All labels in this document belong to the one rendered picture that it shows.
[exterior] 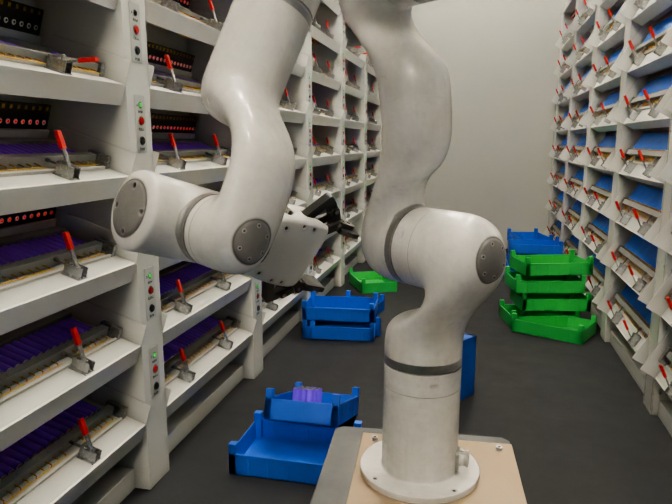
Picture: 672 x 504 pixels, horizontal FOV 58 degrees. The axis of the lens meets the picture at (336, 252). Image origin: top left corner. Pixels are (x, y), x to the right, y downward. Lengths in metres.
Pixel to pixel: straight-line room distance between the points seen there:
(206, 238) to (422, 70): 0.39
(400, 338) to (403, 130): 0.30
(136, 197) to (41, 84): 0.58
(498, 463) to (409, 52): 0.67
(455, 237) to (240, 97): 0.35
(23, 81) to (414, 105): 0.65
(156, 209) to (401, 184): 0.40
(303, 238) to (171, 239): 0.19
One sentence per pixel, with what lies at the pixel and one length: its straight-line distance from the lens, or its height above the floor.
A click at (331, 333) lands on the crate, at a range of 2.55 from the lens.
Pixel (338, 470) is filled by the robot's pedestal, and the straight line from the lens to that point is 1.07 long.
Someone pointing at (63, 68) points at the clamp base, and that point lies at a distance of 1.24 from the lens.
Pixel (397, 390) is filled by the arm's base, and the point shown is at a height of 0.45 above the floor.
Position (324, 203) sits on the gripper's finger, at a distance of 0.77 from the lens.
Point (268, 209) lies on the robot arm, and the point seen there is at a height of 0.75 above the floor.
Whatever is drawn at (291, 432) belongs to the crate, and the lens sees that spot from 1.75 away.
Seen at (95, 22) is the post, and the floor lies 1.06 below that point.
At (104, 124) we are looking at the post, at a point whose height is 0.85.
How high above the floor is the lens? 0.82
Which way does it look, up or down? 10 degrees down
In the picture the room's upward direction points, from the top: straight up
